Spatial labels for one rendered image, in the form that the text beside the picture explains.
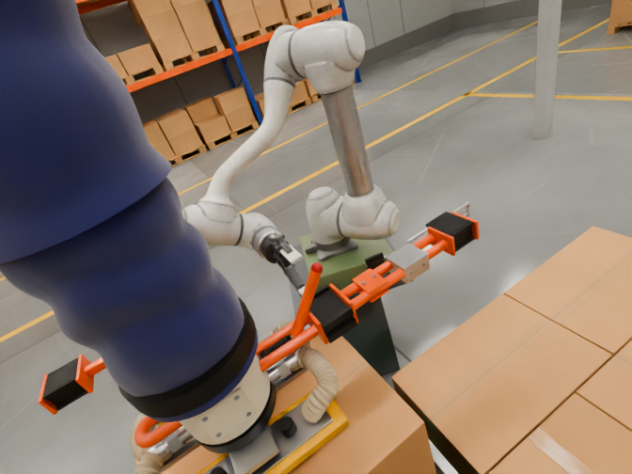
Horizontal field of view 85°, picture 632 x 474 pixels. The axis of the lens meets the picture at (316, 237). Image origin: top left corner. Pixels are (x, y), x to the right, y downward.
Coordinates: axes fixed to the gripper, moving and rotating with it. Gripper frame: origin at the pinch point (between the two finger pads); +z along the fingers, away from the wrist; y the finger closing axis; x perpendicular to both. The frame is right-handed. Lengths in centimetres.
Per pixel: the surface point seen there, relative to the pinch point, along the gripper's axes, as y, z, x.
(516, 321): 66, 8, -68
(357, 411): 24.4, 20.5, 5.6
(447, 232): -2.8, 16.1, -30.6
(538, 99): 83, -147, -317
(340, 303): -2.4, 15.6, -1.3
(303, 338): -1.6, 16.9, 8.8
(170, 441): 2.9, 15.4, 38.3
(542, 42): 34, -147, -317
